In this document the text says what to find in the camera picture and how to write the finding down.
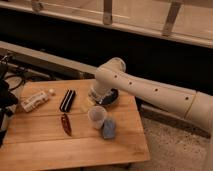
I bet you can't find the black equipment with cables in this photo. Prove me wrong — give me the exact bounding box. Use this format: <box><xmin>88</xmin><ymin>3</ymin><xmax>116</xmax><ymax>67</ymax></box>
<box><xmin>0</xmin><ymin>55</ymin><xmax>18</xmax><ymax>147</ymax></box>

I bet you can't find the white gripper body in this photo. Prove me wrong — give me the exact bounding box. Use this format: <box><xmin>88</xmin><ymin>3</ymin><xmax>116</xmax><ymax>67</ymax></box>
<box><xmin>88</xmin><ymin>86</ymin><xmax>111</xmax><ymax>102</ymax></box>

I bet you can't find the blue crumpled cloth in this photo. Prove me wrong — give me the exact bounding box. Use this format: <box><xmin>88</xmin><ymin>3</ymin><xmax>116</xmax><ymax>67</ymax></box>
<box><xmin>102</xmin><ymin>119</ymin><xmax>116</xmax><ymax>139</ymax></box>

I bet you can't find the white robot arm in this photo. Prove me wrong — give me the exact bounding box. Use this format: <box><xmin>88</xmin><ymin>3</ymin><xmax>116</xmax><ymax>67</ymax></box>
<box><xmin>89</xmin><ymin>57</ymin><xmax>213</xmax><ymax>171</ymax></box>

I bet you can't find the white plastic bottle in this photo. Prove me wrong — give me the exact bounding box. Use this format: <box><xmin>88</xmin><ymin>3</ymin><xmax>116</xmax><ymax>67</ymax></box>
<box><xmin>21</xmin><ymin>89</ymin><xmax>55</xmax><ymax>112</ymax></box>

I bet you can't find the wooden table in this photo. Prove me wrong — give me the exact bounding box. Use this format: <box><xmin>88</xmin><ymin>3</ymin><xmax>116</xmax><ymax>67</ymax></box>
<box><xmin>0</xmin><ymin>80</ymin><xmax>150</xmax><ymax>171</ymax></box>

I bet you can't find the yellow sponge piece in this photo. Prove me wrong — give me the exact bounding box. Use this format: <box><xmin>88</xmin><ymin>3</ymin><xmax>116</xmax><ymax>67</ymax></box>
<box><xmin>81</xmin><ymin>98</ymin><xmax>95</xmax><ymax>112</ymax></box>

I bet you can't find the red chili pepper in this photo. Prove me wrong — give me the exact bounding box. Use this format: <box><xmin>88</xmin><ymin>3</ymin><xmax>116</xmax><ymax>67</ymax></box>
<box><xmin>61</xmin><ymin>114</ymin><xmax>72</xmax><ymax>136</ymax></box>

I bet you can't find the black striped block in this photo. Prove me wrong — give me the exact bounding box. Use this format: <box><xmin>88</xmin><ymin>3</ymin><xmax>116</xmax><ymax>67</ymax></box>
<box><xmin>59</xmin><ymin>89</ymin><xmax>76</xmax><ymax>113</ymax></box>

